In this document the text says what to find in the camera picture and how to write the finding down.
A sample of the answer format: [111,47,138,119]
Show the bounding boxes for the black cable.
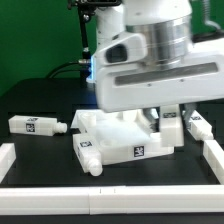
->
[45,59,88,79]

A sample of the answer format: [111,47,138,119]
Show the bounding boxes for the white left wall block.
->
[0,143,16,183]

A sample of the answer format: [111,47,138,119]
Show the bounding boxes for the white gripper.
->
[92,32,224,130]

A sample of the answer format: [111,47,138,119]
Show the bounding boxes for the white marker sheet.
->
[70,110,87,129]

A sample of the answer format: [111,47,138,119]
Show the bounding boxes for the black camera pole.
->
[67,0,122,79]

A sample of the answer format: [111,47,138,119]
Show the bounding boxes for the white desk top tray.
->
[78,109,174,165]

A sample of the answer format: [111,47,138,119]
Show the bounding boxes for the white obstacle wall bar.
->
[0,185,224,215]

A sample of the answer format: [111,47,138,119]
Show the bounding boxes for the white wall block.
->
[0,143,16,183]
[203,140,224,185]

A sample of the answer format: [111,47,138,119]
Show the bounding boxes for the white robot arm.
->
[92,0,224,112]

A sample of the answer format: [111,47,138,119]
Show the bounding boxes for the white right wall block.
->
[203,140,224,185]

